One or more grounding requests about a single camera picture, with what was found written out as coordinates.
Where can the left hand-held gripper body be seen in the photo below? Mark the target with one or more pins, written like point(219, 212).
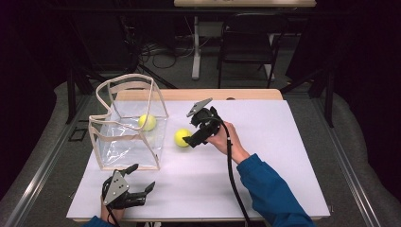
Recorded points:
point(116, 189)

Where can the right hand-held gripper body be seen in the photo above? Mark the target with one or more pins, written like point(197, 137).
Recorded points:
point(206, 121)

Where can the yellow tennis ball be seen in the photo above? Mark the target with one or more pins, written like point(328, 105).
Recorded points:
point(180, 136)
point(148, 123)

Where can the clear bag with beige trim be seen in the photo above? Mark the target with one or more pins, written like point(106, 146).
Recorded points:
point(126, 151)

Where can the person's left hand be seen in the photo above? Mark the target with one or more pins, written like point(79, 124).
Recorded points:
point(117, 215)

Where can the person's right hand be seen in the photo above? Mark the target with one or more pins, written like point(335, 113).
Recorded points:
point(233, 145)

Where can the wooden desk with white legs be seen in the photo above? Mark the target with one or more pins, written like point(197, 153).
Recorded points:
point(197, 63)

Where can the black chair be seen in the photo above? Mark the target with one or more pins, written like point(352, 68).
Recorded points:
point(246, 41)

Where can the black metal stand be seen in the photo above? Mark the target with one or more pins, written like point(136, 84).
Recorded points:
point(330, 101)
point(71, 94)

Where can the aluminium floor rail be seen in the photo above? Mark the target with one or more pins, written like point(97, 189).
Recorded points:
point(353, 183)
point(38, 186)

